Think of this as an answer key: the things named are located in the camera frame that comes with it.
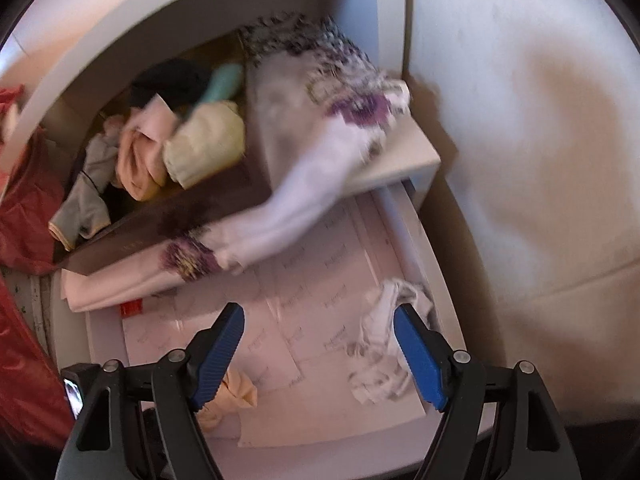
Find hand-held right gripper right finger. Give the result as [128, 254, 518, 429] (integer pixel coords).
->
[392, 304, 583, 480]

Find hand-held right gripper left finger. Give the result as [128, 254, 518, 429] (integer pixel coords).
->
[55, 302, 246, 480]

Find gold tin box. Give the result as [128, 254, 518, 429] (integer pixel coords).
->
[50, 35, 282, 279]

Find grey underwear beige trim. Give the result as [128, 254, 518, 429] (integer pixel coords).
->
[49, 135, 121, 252]

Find pale yellow cloth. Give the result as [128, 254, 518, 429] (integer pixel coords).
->
[162, 101, 247, 190]

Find beige stockings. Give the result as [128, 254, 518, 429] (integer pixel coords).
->
[104, 94, 182, 202]

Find teal cloth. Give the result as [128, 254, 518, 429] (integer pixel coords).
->
[192, 64, 245, 111]

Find navy lace underwear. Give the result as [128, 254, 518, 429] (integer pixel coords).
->
[129, 59, 212, 112]

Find cream underwear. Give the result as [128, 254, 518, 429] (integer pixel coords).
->
[197, 367, 260, 434]

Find glossy printed paper sheet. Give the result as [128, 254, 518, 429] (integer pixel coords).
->
[122, 280, 307, 397]
[239, 194, 427, 449]

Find red fleece blanket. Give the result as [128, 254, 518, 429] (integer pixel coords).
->
[0, 85, 78, 453]

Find white purple floral cloth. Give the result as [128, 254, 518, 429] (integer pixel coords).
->
[62, 12, 414, 314]

